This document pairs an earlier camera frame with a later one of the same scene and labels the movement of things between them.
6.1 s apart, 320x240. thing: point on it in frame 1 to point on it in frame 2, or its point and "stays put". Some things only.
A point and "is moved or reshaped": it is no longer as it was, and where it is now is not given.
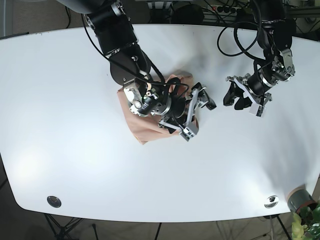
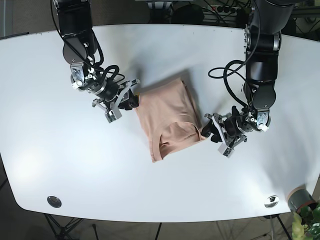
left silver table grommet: x=54 y=201 stays put
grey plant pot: x=299 y=198 stays put
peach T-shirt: x=148 y=128 is moved or reshaped
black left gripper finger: x=235 y=91 to x=210 y=128
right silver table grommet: x=271 y=202 stays put
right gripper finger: x=199 y=99 to x=130 y=100
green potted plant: x=306 y=223 stays put
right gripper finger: x=188 y=129 to x=109 y=115
